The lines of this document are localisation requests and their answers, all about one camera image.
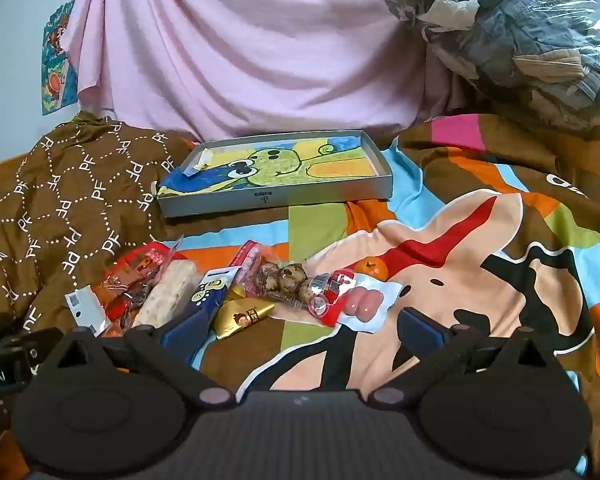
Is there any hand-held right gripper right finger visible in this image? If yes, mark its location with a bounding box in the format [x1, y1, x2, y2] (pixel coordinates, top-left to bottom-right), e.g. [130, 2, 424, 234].
[367, 306, 558, 408]

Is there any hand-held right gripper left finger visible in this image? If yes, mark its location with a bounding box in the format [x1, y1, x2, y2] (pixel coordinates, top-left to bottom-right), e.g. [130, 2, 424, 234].
[42, 307, 236, 408]

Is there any yellow-backed cracker packet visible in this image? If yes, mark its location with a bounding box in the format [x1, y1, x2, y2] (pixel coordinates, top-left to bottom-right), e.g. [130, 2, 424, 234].
[130, 257, 202, 332]

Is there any blue stick snack packet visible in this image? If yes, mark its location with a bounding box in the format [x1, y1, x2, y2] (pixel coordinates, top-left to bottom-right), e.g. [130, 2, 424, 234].
[187, 266, 242, 332]

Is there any pink sausage packet red top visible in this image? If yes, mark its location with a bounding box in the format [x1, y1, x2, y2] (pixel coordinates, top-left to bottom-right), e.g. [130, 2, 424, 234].
[325, 269, 413, 334]

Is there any gold packet with brown print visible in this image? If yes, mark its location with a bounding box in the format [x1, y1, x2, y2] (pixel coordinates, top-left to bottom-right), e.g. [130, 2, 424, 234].
[212, 297, 276, 341]

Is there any large red snack packet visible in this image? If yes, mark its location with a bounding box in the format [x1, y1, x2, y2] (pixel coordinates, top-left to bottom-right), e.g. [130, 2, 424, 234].
[92, 240, 182, 338]

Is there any tangerine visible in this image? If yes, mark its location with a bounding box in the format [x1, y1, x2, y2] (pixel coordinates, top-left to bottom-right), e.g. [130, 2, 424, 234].
[355, 256, 388, 281]

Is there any braised egg packet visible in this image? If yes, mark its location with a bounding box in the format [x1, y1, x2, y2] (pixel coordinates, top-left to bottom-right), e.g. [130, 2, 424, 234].
[227, 240, 313, 311]

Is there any grey shallow tray box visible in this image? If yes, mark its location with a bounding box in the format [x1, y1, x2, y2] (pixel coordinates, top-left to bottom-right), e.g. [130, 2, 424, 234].
[155, 130, 395, 218]

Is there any colourful cartoon blanket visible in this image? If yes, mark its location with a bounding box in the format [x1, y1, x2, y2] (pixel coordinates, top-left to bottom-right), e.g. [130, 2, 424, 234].
[170, 112, 600, 480]

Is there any brown patterned blanket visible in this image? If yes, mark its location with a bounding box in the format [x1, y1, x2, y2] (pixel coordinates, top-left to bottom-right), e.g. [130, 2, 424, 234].
[0, 110, 201, 480]

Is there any pink bed sheet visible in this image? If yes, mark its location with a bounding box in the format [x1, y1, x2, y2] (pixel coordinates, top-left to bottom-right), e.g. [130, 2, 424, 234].
[62, 0, 461, 143]

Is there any plastic bag of clothes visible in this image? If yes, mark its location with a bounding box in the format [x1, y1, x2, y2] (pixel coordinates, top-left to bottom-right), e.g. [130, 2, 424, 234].
[385, 0, 600, 142]

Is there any wall poster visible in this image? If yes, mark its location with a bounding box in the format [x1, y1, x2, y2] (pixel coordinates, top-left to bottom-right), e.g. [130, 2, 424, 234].
[40, 0, 81, 116]

